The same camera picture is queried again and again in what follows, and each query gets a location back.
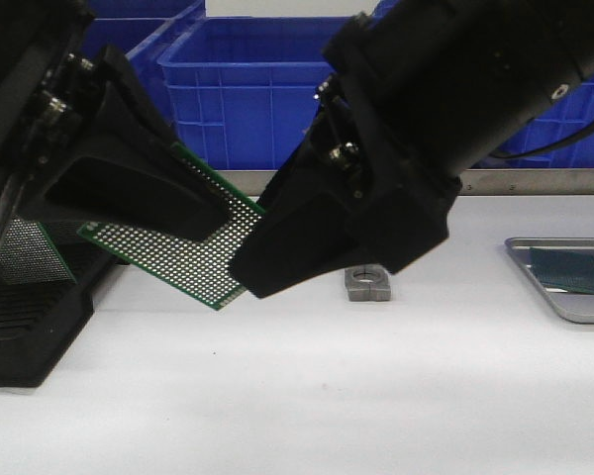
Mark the blue crate back left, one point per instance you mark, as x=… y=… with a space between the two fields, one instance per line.
x=142 y=9

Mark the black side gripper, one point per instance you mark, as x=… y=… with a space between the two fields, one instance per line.
x=352 y=192
x=106 y=155

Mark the green perfboard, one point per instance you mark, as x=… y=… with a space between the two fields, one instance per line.
x=199 y=269
x=565 y=270
x=28 y=255

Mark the black slotted board rack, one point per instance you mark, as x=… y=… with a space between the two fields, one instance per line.
x=39 y=322

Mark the silver metal tray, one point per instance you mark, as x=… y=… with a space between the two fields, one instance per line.
x=572 y=307

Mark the blue plastic crate right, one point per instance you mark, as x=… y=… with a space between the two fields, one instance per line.
x=570 y=115

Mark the green perfboard front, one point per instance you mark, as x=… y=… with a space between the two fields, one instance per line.
x=199 y=269

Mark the black side robot arm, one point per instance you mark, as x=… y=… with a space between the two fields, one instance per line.
x=414 y=99

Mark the blue plastic crate left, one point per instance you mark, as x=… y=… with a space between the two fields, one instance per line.
x=143 y=41

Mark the grey metal clamp block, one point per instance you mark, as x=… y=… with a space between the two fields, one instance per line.
x=367 y=283

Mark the blue plastic crate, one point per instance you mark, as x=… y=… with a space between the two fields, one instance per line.
x=242 y=89
x=143 y=41
x=570 y=115

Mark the blue plastic crate centre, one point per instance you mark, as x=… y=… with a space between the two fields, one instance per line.
x=242 y=89

